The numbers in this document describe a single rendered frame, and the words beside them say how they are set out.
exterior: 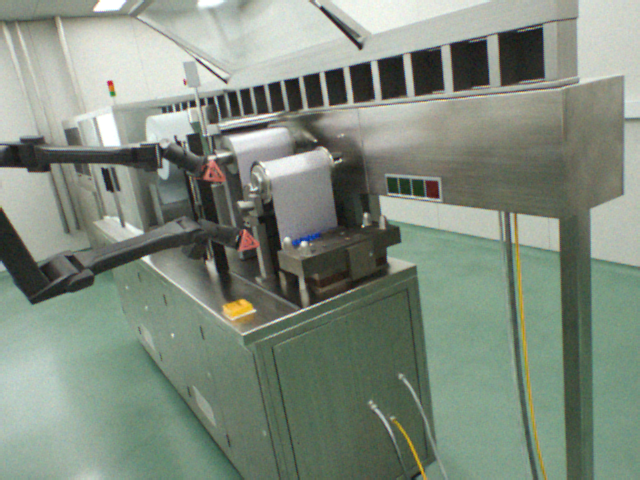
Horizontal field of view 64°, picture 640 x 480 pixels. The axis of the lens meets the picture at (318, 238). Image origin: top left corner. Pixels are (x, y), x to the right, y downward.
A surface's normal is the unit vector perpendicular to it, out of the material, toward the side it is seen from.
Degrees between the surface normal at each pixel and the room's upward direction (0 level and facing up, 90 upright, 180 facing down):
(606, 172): 90
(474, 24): 90
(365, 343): 90
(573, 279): 90
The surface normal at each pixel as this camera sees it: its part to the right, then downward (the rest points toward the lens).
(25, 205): 0.53, 0.15
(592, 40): -0.84, 0.28
